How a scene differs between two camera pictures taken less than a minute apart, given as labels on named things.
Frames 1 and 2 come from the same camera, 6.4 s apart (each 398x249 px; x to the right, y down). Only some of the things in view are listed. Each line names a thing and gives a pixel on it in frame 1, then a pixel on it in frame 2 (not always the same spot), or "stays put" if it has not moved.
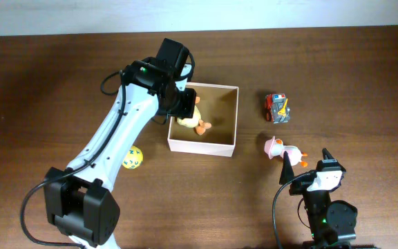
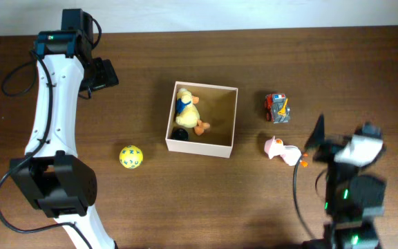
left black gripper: [186, 108] to [110, 76]
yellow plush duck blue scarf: [195, 122] stays put
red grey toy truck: [276, 109] stays put
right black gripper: [302, 187] to [338, 149]
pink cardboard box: [218, 105] stays put
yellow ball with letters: [134, 158] stays put
